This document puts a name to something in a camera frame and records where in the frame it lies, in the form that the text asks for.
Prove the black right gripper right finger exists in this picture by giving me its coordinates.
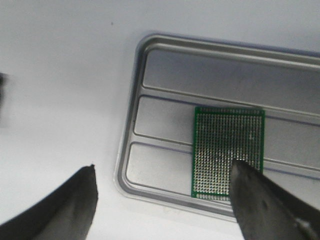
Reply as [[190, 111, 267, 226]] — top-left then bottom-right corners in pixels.
[[229, 159, 320, 240]]

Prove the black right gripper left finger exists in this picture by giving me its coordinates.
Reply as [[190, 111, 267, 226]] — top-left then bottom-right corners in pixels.
[[0, 164, 98, 240]]

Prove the green perfboard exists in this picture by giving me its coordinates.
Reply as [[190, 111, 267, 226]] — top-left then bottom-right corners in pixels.
[[190, 106, 266, 201]]

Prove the silver metal tray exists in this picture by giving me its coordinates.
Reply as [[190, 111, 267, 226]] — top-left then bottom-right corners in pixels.
[[114, 34, 320, 222]]

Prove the grey metal clamp block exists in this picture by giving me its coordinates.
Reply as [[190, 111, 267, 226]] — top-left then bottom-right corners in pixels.
[[0, 72, 8, 129]]

